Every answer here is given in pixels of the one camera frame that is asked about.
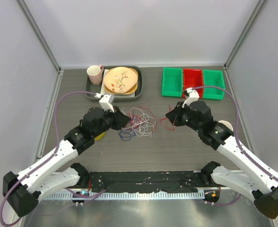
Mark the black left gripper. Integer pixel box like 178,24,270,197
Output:
93,105,131,138

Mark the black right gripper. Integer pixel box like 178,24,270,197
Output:
166,102,202,133

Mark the red cable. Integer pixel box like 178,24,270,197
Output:
129,107,157,133
159,105,177,132

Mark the white cable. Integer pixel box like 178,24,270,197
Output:
121,106,157,138

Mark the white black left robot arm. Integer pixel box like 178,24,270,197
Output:
3,106,131,218

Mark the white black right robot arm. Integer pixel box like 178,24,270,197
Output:
166,101,278,219

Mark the left green bin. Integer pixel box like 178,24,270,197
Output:
161,67,183,97

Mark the green bin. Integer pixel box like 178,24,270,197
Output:
161,67,183,97
202,70,226,100

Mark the white square plate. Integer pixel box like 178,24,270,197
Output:
100,68,141,97

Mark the orange bird pattern plate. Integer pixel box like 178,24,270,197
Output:
103,67,139,94

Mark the red bin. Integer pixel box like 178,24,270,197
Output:
182,69,204,91

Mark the dark grey tray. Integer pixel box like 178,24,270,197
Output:
86,66,142,103

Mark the right green bin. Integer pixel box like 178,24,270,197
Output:
202,70,226,100

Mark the pink mug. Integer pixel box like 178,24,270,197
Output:
87,65,104,85

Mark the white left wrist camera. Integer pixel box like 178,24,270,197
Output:
94,93,114,113

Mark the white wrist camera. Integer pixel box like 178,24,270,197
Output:
182,87,200,108
94,93,114,113

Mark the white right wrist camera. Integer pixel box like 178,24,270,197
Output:
182,87,200,108

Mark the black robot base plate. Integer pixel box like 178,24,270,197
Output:
90,171,218,193

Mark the slotted cable duct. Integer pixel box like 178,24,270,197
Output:
45,190,205,201

